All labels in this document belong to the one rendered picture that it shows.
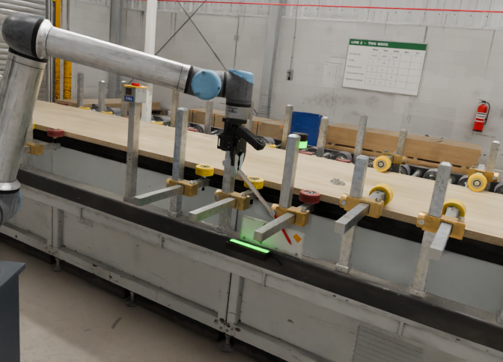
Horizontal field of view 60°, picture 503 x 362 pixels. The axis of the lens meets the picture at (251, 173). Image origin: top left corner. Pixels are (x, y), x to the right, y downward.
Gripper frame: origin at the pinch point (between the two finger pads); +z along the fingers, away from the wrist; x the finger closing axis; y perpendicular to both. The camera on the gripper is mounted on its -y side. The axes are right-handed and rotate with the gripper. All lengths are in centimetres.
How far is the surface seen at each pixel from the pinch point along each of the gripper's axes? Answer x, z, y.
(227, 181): -6.3, 5.5, 7.5
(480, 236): -26, 8, -81
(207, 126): -115, 4, 94
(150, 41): -103, -48, 138
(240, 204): -5.6, 12.9, 0.0
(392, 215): -26, 8, -52
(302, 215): -5.6, 10.6, -25.2
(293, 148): -6.4, -12.3, -18.0
